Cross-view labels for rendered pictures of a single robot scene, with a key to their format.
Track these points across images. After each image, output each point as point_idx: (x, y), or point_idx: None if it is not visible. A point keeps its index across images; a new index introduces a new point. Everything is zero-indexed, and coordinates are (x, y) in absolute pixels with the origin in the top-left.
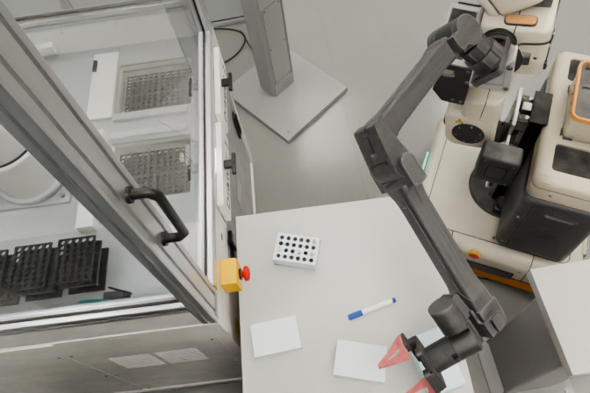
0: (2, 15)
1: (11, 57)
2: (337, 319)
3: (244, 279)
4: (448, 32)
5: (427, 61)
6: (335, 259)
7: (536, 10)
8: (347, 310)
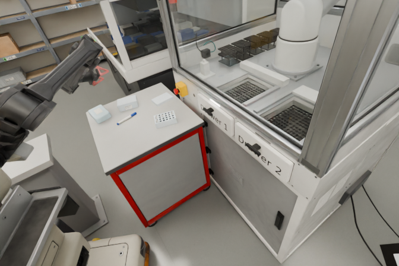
0: None
1: None
2: (141, 111)
3: (184, 106)
4: (24, 94)
5: (50, 72)
6: (147, 126)
7: None
8: (137, 115)
